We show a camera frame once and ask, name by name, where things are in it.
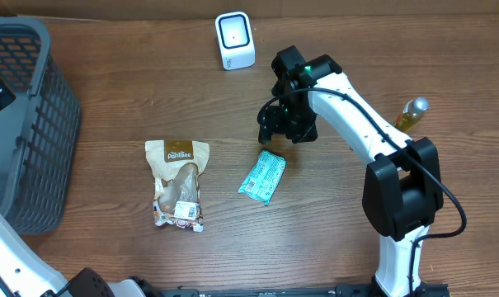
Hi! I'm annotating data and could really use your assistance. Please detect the teal white pouch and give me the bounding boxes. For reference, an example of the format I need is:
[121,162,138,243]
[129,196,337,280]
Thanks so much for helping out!
[238,150,286,205]

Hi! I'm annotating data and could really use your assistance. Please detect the yellow dish soap bottle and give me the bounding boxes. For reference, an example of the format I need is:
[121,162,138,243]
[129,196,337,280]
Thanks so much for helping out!
[393,97,429,133]

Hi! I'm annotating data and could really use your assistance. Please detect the brown snack packet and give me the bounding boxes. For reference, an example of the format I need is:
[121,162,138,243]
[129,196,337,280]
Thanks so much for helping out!
[145,140,210,233]

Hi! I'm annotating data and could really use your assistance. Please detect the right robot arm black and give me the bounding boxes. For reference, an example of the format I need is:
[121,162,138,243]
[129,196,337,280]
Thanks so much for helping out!
[257,46,449,296]

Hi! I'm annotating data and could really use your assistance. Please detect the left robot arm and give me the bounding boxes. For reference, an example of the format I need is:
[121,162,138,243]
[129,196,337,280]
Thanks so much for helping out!
[0,136,145,297]

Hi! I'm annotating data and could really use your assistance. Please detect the white barcode scanner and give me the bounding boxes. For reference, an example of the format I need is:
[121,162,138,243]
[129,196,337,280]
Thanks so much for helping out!
[215,11,256,71]

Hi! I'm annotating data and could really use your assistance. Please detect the grey plastic shopping basket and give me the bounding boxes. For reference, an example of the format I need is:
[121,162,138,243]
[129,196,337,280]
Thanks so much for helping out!
[0,16,82,235]

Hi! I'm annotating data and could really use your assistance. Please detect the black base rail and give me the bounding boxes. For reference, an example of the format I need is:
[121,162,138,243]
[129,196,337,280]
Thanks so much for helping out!
[158,282,452,297]

